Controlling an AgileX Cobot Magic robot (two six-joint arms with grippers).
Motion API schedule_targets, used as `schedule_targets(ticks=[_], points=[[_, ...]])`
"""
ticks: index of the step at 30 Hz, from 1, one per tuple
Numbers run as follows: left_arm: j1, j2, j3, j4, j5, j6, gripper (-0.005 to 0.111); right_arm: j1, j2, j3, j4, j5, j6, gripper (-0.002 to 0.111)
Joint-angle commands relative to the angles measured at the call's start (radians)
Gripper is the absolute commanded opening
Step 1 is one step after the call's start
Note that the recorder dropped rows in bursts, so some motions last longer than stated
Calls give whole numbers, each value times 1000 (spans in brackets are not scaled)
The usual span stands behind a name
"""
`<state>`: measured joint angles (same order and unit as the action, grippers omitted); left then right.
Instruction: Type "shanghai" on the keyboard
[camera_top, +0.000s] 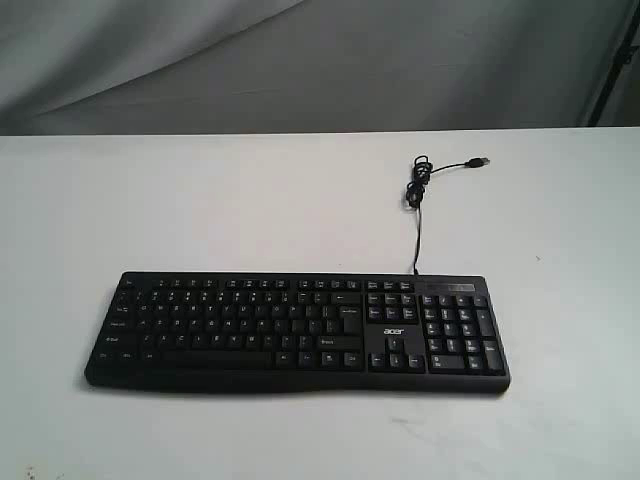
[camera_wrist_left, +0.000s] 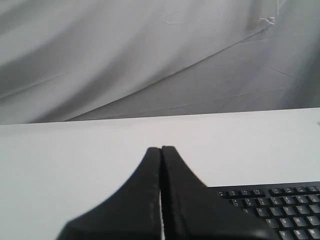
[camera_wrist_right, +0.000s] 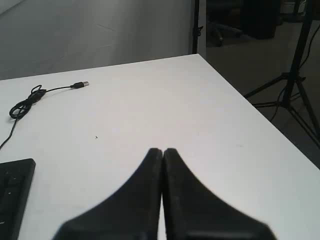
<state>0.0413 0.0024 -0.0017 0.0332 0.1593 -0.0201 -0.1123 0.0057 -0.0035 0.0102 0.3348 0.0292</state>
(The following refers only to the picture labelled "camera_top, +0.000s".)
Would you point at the black acer keyboard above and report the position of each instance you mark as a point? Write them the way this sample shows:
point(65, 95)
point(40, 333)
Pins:
point(211, 332)

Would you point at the grey backdrop cloth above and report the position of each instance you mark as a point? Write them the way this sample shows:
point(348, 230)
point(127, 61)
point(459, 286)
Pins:
point(191, 67)

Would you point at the black tripod stand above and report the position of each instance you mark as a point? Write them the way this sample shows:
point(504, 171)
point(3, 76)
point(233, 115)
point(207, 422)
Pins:
point(623, 56)

